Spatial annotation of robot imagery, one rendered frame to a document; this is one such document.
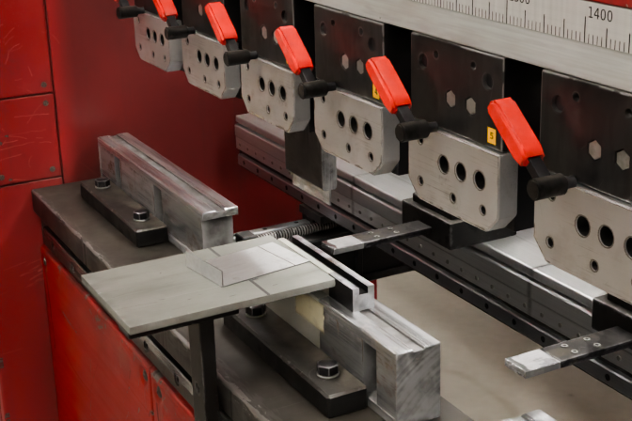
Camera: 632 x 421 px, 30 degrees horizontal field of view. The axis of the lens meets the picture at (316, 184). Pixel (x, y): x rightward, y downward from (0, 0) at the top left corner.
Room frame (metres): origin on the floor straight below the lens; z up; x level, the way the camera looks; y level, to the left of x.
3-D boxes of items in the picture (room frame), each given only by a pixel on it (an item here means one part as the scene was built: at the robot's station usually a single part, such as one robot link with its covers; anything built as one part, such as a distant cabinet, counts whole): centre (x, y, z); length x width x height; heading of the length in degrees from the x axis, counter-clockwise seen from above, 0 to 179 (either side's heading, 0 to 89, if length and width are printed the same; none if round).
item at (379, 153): (1.26, -0.07, 1.26); 0.15 x 0.09 x 0.17; 28
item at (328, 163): (1.41, 0.01, 1.13); 0.10 x 0.02 x 0.10; 28
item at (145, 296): (1.34, 0.14, 1.00); 0.26 x 0.18 x 0.01; 118
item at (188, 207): (1.90, 0.26, 0.92); 0.50 x 0.06 x 0.10; 28
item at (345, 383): (1.35, 0.04, 0.89); 0.30 x 0.05 x 0.03; 28
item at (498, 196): (1.08, -0.16, 1.26); 0.15 x 0.09 x 0.17; 28
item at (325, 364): (1.26, -0.01, 0.91); 0.03 x 0.03 x 0.02
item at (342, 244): (1.49, -0.13, 1.01); 0.26 x 0.12 x 0.05; 118
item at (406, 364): (1.36, -0.02, 0.92); 0.39 x 0.06 x 0.10; 28
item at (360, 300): (1.39, -0.01, 0.99); 0.20 x 0.03 x 0.03; 28
